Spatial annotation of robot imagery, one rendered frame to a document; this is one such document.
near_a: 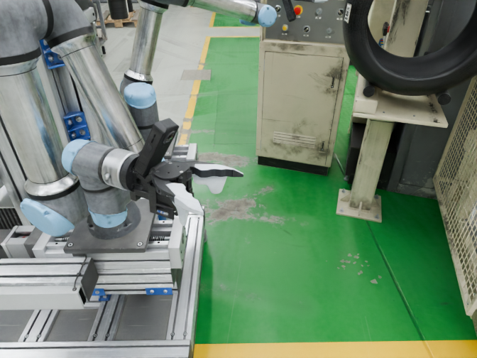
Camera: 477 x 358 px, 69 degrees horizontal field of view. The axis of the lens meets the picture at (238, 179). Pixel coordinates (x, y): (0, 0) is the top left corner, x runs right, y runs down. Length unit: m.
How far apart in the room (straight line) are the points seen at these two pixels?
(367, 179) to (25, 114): 1.81
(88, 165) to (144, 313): 0.89
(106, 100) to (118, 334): 0.93
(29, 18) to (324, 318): 1.52
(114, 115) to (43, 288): 0.54
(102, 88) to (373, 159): 1.62
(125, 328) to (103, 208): 0.78
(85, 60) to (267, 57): 1.61
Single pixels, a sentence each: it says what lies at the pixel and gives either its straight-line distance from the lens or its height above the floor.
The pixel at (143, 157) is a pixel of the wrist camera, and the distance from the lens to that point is 0.63.
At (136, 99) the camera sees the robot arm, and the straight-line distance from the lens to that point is 1.36.
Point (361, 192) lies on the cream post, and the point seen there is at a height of 0.15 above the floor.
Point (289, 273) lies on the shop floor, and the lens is 1.86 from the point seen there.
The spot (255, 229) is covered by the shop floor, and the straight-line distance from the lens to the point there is 2.07.
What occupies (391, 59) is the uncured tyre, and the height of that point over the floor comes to 0.97.
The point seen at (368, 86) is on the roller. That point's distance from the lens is 1.55.
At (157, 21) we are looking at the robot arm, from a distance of 1.47.
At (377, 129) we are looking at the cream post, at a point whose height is 0.57.
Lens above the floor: 1.41
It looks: 35 degrees down
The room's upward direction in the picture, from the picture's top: straight up
